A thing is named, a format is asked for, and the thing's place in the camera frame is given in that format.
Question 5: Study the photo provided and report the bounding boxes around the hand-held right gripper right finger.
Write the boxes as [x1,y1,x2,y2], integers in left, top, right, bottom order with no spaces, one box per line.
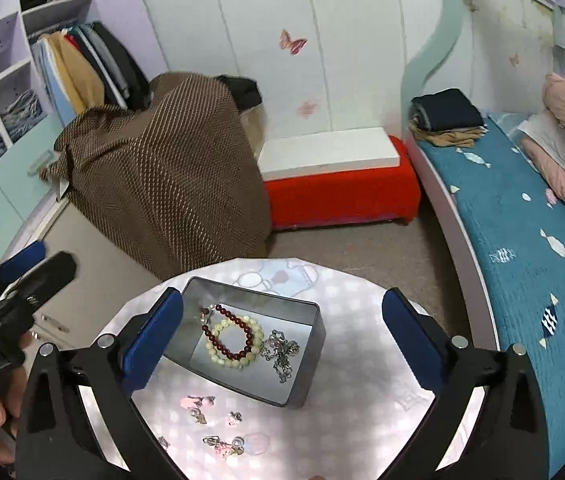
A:
[381,287,551,480]

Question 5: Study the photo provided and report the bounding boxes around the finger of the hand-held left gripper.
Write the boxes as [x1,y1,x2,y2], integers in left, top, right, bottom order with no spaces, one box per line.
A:
[10,251,79,311]
[0,240,47,288]

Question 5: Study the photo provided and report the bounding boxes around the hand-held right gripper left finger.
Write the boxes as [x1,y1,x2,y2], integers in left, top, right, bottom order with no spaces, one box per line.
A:
[15,287,186,480]

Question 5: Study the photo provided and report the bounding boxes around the grey metal tin box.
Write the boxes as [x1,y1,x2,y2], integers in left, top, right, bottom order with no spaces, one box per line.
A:
[162,276,326,408]

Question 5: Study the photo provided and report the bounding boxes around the pink charm keychain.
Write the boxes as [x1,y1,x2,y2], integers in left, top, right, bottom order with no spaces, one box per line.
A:
[202,435,246,457]

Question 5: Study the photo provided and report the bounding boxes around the translucent pink pendant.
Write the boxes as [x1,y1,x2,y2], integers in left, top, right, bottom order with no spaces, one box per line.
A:
[245,432,270,456]

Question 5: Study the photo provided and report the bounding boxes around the lilac and mint wardrobe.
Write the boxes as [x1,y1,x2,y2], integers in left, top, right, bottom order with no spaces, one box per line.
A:
[0,0,169,293]

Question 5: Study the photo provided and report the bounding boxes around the folded striped blue clothes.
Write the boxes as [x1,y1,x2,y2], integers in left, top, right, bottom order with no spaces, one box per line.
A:
[1,89,47,142]

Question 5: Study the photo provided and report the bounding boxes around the brown patterned blanket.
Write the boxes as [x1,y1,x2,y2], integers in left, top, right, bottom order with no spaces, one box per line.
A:
[40,72,273,282]

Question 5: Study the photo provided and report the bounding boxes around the red bench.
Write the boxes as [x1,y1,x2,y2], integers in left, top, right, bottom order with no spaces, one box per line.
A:
[262,135,422,232]

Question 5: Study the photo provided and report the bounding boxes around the teal printed bed blanket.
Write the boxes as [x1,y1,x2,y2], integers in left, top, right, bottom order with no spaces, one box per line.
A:
[417,112,565,477]

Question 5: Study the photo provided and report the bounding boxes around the white flat box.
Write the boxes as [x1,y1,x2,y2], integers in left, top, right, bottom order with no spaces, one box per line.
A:
[257,127,402,182]

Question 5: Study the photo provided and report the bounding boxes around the folded tan garment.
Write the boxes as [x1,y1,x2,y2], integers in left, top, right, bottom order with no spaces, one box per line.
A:
[409,124,489,151]

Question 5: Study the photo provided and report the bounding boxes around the row of hanging clothes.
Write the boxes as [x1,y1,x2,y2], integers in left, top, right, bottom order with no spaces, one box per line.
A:
[30,21,152,127]

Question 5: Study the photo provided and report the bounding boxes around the folded navy garment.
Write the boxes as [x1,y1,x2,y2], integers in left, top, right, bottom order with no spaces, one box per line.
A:
[410,88,486,132]

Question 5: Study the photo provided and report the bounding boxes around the white pillow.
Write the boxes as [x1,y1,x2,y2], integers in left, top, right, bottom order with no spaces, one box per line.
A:
[514,110,565,172]

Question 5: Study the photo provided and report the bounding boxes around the black garment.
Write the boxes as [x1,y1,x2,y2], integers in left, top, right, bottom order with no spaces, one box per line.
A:
[212,75,263,111]

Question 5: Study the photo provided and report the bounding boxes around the pink quilt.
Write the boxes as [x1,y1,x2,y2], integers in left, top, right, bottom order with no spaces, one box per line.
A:
[520,72,565,206]

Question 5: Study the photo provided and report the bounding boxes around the mint wavy headboard panel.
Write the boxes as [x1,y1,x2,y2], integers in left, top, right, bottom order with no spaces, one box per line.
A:
[401,0,466,137]

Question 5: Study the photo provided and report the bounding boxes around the large pink butterfly sticker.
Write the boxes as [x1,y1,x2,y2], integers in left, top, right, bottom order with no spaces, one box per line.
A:
[278,29,309,56]

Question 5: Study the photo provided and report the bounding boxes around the dark red bead bracelet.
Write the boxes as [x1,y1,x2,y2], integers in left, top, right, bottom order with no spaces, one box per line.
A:
[200,303,256,361]

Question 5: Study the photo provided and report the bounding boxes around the pale bed frame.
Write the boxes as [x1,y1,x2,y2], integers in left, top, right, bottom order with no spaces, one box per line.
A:
[405,135,502,352]

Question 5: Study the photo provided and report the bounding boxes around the cream bead bracelet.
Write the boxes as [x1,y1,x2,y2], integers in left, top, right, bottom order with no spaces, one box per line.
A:
[205,314,266,371]

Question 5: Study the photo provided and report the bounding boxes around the silver chain necklace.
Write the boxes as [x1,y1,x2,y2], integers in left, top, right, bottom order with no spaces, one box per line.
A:
[261,329,301,385]

